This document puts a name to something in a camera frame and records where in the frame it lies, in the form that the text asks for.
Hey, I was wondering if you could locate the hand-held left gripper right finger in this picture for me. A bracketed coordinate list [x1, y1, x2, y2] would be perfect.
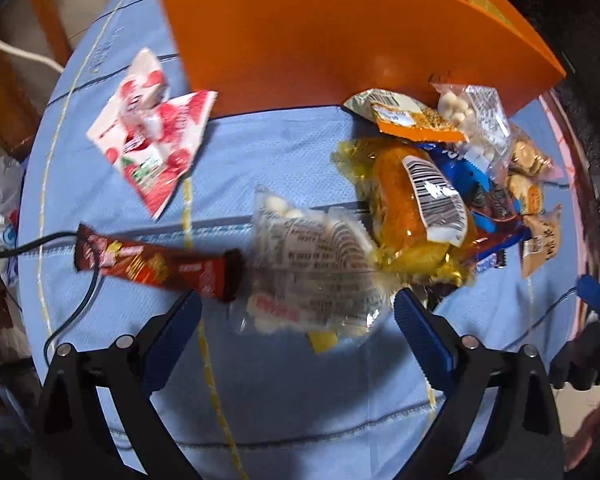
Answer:
[394, 287, 566, 480]

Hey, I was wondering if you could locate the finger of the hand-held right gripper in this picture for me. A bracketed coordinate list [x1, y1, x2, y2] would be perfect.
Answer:
[576, 274, 600, 317]

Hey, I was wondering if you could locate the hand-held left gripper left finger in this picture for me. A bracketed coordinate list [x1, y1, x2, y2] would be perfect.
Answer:
[30, 290, 203, 480]

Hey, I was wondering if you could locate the large clear white candy packet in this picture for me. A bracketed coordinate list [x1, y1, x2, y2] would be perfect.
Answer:
[231, 186, 387, 345]

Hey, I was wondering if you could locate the yellow cake packet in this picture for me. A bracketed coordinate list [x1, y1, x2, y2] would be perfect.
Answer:
[331, 139, 480, 287]

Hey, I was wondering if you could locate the orange cardboard box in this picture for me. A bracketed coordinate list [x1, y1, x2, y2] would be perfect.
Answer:
[154, 0, 567, 117]

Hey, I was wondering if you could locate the beige snack packet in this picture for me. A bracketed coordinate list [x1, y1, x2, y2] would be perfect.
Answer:
[521, 204, 563, 280]

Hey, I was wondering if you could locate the red-brown chocolate bar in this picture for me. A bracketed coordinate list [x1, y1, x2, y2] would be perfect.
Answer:
[74, 223, 245, 304]

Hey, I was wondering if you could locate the yellow candy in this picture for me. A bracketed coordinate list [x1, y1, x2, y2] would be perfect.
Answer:
[307, 330, 339, 354]

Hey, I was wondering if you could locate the clear round biscuit packet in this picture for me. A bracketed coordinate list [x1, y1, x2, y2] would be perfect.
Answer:
[504, 174, 545, 217]

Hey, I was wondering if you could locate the pink-edged biscuit packet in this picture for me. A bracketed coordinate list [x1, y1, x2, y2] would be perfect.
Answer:
[506, 124, 565, 182]

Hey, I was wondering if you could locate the blue snack packet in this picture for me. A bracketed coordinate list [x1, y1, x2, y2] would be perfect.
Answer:
[414, 141, 525, 242]

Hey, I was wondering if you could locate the pink cloth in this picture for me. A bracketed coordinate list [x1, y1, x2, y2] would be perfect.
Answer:
[537, 91, 598, 201]

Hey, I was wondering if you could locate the blue checked tablecloth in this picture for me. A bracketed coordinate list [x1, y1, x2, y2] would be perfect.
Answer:
[17, 0, 588, 473]

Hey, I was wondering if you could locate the dark carved wooden furniture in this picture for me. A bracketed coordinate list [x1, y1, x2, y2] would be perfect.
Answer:
[490, 0, 600, 286]

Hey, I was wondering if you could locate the strawberry print snack packet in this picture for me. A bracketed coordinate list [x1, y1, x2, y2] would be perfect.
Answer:
[86, 48, 219, 220]

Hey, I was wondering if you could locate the small clear white candy packet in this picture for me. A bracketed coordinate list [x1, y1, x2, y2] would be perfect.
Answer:
[429, 82, 512, 182]

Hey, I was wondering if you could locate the white plastic bag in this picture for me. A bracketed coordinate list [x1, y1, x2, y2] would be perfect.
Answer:
[0, 155, 27, 283]

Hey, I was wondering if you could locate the orange snack packet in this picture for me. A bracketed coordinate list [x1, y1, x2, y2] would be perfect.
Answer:
[343, 88, 469, 144]

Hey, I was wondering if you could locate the brown wooden chair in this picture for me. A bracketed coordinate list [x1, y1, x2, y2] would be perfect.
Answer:
[0, 0, 76, 161]

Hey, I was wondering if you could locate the black cable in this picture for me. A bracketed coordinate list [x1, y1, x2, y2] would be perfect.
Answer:
[0, 231, 103, 361]

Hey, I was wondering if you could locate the white cable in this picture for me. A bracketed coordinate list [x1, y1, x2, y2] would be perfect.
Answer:
[0, 29, 67, 75]

